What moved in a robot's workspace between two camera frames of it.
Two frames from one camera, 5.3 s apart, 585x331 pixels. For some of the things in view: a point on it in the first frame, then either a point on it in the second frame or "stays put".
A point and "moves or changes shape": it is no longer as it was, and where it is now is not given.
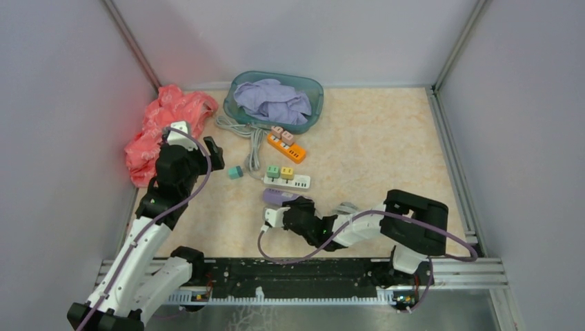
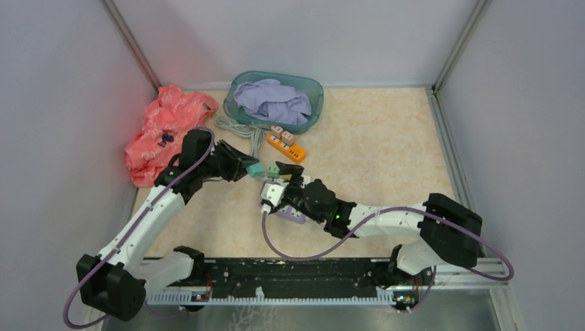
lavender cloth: (268, 99) stays put
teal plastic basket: (305, 85) stays put
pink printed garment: (169, 107) stays put
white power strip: (275, 218) -> (273, 193)
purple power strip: (276, 197) moves or changes shape
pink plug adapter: (276, 132) stays put
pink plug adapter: (288, 138) stays put
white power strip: (299, 181) stays put
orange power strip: (294, 152) stays put
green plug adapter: (273, 172) stays put
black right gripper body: (308, 205) -> (296, 197)
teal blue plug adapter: (235, 172) moves or changes shape
